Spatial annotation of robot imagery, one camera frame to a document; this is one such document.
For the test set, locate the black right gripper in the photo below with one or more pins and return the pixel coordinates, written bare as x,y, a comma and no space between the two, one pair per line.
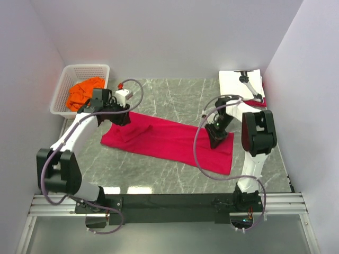
215,137

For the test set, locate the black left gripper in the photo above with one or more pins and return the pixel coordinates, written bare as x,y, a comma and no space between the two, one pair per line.
124,119

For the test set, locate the crimson red t shirt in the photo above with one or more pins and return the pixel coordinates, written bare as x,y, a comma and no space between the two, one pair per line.
165,139

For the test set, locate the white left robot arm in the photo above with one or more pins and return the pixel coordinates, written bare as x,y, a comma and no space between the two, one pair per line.
57,167

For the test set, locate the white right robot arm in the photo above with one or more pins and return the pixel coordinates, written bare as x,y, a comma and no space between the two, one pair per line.
258,138

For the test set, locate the orange t shirt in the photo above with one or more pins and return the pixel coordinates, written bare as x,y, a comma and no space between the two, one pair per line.
83,91

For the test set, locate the white plastic laundry basket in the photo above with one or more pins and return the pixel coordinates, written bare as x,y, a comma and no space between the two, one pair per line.
70,76

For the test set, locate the folded red t shirt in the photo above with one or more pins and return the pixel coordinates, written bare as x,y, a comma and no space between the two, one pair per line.
258,103

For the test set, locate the folded white printed t shirt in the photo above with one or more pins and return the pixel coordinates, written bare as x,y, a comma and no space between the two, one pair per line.
246,83

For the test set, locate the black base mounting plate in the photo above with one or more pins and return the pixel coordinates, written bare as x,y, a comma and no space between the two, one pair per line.
171,208

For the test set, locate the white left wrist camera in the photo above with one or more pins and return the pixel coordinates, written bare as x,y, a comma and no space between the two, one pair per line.
122,95

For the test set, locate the aluminium extrusion rail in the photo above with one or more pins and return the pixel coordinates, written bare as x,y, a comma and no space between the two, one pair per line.
276,204

